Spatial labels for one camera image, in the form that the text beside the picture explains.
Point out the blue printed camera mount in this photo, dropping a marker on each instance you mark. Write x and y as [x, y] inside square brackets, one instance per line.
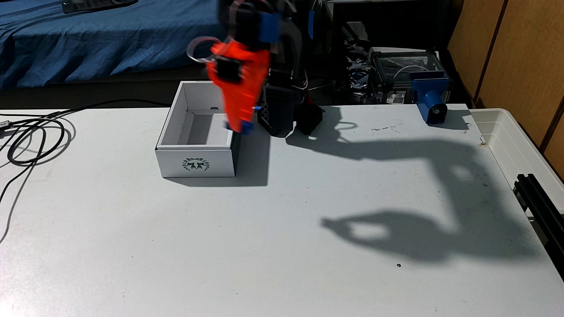
[429, 94]

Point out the blue bed sheet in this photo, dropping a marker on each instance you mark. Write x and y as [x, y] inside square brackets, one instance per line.
[132, 39]

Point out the black aluminium extrusion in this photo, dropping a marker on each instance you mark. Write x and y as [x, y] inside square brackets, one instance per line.
[540, 207]

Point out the blue toy brick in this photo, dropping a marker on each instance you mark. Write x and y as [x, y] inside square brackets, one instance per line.
[246, 128]

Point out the clear enclosure with black frame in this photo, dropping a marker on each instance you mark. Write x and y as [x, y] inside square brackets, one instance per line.
[396, 66]

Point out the wooden wardrobe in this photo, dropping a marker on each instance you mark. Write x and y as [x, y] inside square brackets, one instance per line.
[520, 66]

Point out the white cardboard box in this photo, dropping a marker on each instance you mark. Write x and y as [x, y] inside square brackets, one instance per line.
[196, 165]

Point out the white plastic bin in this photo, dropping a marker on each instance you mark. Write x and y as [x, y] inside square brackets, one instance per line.
[511, 145]

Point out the black remote control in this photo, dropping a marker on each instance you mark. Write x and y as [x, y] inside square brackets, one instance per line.
[97, 5]

